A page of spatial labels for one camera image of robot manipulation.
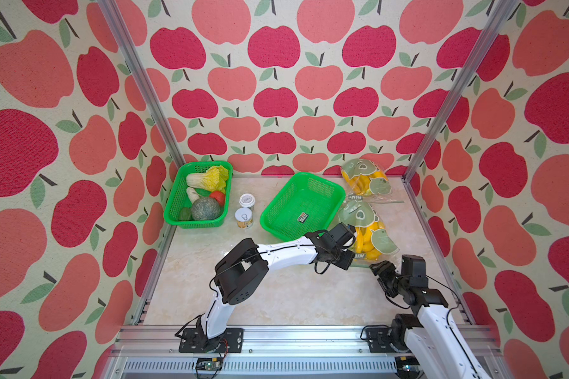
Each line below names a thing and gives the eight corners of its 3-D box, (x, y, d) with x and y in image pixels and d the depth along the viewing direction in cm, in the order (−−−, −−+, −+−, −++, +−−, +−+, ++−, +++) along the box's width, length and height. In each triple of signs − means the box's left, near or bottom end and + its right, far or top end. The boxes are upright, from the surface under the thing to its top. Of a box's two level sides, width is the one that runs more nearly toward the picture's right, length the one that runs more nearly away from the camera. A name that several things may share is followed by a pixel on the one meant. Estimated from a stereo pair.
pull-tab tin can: (235, 228, 103) (233, 221, 99) (237, 214, 108) (235, 207, 104) (252, 228, 103) (251, 221, 99) (254, 214, 108) (253, 207, 104)
